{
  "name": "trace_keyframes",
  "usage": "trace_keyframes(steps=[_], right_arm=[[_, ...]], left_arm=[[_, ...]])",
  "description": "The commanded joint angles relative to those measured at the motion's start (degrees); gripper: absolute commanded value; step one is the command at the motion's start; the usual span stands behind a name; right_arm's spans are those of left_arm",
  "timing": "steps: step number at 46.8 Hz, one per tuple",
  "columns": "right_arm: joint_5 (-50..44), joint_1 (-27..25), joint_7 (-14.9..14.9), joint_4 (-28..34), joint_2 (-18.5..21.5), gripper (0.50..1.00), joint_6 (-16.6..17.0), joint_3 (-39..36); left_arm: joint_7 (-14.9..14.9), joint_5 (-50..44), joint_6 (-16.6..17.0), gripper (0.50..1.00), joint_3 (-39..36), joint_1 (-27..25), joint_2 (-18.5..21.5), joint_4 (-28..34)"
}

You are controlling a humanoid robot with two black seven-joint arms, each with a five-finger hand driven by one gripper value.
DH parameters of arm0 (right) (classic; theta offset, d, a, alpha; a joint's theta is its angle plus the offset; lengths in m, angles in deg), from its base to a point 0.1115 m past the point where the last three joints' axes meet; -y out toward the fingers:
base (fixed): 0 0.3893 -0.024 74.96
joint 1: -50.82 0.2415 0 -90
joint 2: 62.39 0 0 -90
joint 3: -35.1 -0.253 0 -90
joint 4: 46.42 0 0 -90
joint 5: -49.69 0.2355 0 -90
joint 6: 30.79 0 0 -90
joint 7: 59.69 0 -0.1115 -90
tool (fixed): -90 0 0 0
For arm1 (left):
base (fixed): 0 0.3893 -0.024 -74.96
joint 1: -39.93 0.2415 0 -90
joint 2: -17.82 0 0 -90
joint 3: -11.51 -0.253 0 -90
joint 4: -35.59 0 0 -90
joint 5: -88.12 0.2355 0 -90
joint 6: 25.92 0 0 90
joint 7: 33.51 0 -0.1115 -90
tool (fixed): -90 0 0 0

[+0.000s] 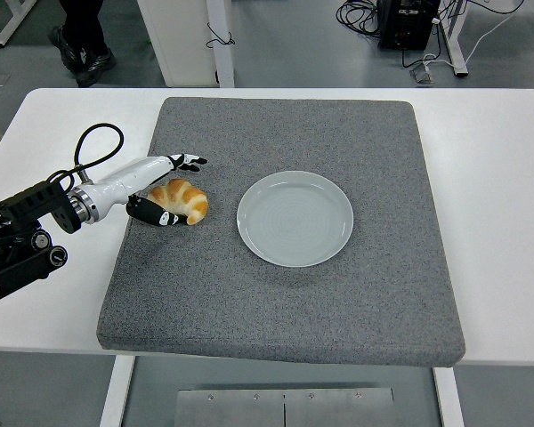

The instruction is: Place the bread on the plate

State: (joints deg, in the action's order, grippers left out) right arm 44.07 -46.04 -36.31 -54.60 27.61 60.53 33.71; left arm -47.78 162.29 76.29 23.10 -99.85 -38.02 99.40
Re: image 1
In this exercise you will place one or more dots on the black computer box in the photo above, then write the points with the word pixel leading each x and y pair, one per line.
pixel 405 26

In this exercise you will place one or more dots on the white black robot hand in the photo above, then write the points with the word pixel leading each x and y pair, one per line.
pixel 129 178

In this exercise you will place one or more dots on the grey metal plate with screws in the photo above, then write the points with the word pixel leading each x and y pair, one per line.
pixel 285 407

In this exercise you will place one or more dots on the grey felt mat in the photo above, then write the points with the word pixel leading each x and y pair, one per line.
pixel 271 311

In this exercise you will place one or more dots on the clear plastic holder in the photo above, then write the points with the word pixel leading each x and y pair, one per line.
pixel 423 74

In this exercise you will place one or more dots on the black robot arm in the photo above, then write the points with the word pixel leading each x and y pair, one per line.
pixel 31 200

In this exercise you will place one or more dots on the white table leg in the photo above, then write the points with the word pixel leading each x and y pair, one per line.
pixel 449 400
pixel 115 391

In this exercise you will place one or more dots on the croissant bread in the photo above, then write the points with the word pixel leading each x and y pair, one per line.
pixel 182 195

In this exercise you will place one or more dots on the person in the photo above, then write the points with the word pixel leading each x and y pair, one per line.
pixel 82 18

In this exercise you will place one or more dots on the white desk leg with foot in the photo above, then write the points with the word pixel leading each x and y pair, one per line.
pixel 455 44
pixel 9 26

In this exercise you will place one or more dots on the grey round plate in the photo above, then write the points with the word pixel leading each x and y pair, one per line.
pixel 293 220

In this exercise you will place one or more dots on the white cabinet panel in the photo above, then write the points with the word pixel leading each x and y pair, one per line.
pixel 182 44

